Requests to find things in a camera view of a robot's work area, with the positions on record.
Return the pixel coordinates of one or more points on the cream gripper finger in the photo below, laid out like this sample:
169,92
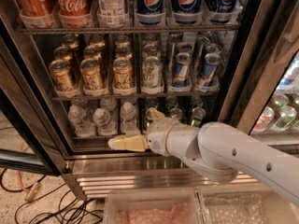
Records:
154,114
131,142

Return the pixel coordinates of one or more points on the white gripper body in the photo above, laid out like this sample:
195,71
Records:
158,134

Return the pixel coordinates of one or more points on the orange can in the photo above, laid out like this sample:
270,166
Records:
61,75
123,74
90,71

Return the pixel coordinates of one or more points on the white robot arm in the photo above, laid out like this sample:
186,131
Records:
217,151

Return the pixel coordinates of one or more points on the green can front left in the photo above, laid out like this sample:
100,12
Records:
147,122

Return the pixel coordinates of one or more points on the green can front middle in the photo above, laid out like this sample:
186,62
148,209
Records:
176,113

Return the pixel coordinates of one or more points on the green can front right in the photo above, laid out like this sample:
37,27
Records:
198,114

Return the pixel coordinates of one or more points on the water bottle middle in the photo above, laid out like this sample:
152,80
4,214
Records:
102,119

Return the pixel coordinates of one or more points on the water bottle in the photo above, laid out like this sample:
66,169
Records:
79,119
102,119
128,118

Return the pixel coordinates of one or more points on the green white soda can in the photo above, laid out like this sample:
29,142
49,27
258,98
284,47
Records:
152,73

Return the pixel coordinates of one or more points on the blue energy can left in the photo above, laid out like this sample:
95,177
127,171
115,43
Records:
180,69

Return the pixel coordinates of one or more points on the blue energy can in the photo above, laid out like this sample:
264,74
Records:
209,68
180,69

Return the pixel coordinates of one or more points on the steel fridge cabinet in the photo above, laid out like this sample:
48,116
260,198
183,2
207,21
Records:
93,168

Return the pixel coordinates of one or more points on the blue energy can right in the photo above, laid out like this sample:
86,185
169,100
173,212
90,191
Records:
209,68

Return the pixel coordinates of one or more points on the right glass fridge door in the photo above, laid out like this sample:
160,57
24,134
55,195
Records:
264,47

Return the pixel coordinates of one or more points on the glass fridge door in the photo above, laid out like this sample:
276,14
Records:
264,47
33,149

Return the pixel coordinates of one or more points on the left glass fridge door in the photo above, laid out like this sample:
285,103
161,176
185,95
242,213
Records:
33,149

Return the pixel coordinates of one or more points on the water bottle right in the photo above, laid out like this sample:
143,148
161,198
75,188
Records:
128,118

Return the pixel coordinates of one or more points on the water bottle left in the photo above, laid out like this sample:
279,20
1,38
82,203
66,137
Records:
79,119

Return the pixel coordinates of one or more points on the clear bin left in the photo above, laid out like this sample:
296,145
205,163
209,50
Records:
152,206

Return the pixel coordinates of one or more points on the clear bin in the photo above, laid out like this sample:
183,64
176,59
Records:
245,204
152,206

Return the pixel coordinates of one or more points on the clear bin right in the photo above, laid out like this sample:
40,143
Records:
245,204

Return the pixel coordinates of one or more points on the clear labelled bottle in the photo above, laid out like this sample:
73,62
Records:
111,0

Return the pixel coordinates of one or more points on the red cola bottle right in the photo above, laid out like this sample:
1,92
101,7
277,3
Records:
74,0

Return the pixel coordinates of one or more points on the red cola bottle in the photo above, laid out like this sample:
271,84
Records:
74,0
34,0

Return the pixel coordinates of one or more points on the red cola bottle left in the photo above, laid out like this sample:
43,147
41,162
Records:
34,0

